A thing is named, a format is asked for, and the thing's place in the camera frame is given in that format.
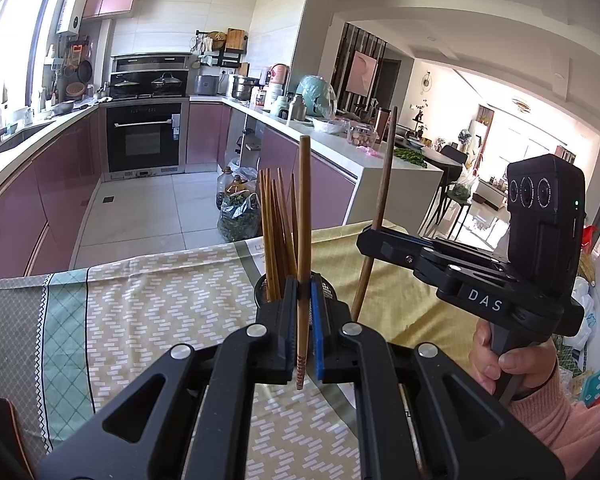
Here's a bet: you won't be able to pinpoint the wooden chopstick red handle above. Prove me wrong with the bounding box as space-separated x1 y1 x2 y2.
351 106 398 322

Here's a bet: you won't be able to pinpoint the pink sleeve right forearm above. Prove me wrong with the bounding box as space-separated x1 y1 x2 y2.
509 373 600 479

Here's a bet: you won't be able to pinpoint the purple kitchen cabinets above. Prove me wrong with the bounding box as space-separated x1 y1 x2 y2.
0 102 357 302

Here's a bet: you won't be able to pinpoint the right hand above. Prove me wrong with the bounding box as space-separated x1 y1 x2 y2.
468 318 557 394

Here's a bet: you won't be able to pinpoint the yellow cloth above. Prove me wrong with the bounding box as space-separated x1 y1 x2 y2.
312 222 477 372

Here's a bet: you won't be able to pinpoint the chopstick in holder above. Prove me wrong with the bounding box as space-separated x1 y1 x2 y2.
272 180 288 292
276 168 297 278
265 169 280 301
289 174 299 266
259 170 275 301

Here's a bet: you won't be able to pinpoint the black mesh utensil holder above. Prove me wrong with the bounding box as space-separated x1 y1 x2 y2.
253 271 337 311

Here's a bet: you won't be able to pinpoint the bag of greens on floor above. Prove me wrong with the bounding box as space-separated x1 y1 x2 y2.
215 167 261 243

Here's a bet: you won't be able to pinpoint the teal appliance on counter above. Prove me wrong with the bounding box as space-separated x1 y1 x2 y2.
296 75 337 120

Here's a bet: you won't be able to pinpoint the patterned beige tablecloth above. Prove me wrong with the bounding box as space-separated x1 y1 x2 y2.
0 239 361 479

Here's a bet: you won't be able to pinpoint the steel pot on counter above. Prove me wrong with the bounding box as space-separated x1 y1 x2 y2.
227 74 260 101

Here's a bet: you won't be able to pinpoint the built-in black oven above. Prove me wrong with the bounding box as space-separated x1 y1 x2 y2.
105 52 190 180

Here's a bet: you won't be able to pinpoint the white water heater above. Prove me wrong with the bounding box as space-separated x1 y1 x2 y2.
56 0 86 35

